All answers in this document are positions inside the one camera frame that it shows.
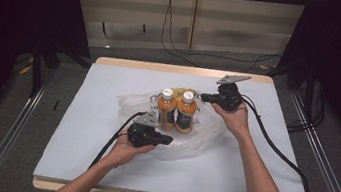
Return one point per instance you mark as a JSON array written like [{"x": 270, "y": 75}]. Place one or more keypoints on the yellow floor tape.
[{"x": 25, "y": 69}]

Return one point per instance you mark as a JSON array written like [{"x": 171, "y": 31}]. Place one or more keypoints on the white work board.
[{"x": 162, "y": 66}]

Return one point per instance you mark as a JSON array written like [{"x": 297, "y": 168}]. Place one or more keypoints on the small black floor object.
[{"x": 56, "y": 104}]

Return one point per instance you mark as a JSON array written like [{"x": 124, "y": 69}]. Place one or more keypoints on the yellow packet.
[{"x": 178, "y": 92}]

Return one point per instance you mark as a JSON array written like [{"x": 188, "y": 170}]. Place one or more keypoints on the white table mat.
[{"x": 90, "y": 98}]

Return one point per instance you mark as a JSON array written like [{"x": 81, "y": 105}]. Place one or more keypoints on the person's right hand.
[{"x": 235, "y": 120}]

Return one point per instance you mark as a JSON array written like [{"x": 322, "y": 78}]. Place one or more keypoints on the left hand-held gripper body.
[{"x": 141, "y": 135}]

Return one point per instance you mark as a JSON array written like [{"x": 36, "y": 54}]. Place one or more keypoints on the black metal stand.
[
  {"x": 309, "y": 95},
  {"x": 36, "y": 70}
]

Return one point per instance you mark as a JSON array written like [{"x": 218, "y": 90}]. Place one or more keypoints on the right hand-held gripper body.
[{"x": 229, "y": 96}]

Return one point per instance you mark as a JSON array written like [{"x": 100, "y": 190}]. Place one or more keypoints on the person's left hand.
[{"x": 125, "y": 153}]

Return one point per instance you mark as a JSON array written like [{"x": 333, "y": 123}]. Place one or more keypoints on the clear plastic bag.
[{"x": 196, "y": 140}]

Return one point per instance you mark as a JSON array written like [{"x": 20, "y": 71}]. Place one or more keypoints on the orange drink bottle white cap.
[
  {"x": 165, "y": 110},
  {"x": 186, "y": 113}
]

